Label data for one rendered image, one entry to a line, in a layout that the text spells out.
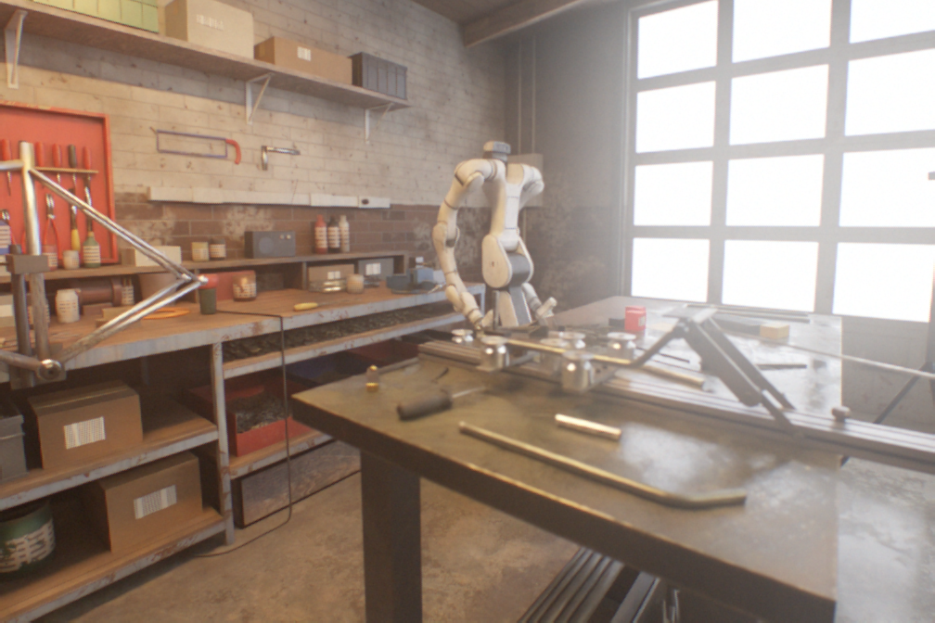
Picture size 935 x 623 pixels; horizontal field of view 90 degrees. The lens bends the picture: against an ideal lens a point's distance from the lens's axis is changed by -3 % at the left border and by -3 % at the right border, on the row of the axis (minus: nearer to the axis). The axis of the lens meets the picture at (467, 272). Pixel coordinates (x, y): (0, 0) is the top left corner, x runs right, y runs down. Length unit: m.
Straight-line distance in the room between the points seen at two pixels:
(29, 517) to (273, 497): 0.78
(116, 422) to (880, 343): 3.92
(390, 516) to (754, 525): 0.60
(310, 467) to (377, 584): 1.31
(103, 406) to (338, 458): 1.00
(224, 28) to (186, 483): 1.92
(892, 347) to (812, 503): 3.25
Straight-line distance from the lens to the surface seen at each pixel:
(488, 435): 0.70
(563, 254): 4.18
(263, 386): 2.60
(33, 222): 1.61
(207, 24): 2.62
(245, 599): 1.95
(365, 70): 3.03
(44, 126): 2.55
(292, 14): 3.19
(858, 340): 3.88
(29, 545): 2.10
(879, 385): 3.94
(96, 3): 2.44
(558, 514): 0.60
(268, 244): 2.70
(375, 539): 1.03
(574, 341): 0.93
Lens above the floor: 1.18
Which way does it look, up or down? 6 degrees down
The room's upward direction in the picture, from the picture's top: straight up
